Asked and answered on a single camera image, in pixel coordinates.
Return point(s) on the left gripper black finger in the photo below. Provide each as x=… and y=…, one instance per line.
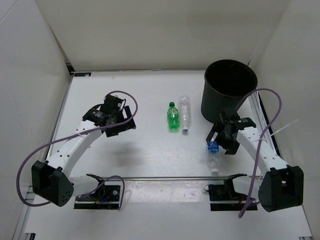
x=128, y=113
x=114, y=131

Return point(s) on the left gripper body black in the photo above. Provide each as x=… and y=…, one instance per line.
x=118, y=117

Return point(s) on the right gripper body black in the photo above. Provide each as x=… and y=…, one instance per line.
x=224, y=136

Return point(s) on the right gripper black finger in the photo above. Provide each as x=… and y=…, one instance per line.
x=216, y=129
x=230, y=147

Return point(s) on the clear bottle blue label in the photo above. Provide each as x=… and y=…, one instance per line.
x=213, y=156

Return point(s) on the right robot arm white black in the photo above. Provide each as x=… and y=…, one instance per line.
x=281, y=186

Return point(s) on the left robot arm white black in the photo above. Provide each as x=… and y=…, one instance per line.
x=51, y=179

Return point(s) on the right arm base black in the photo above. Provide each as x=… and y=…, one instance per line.
x=222, y=199

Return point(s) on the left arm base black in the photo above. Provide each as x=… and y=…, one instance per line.
x=109, y=194

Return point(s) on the black plastic trash bin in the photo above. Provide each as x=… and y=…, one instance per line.
x=226, y=82

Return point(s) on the clear bottle blue cap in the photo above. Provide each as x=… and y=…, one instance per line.
x=184, y=109

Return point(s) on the green plastic bottle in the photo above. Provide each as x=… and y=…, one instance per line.
x=173, y=117

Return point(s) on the aluminium table edge rail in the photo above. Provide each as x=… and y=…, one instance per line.
x=175, y=178

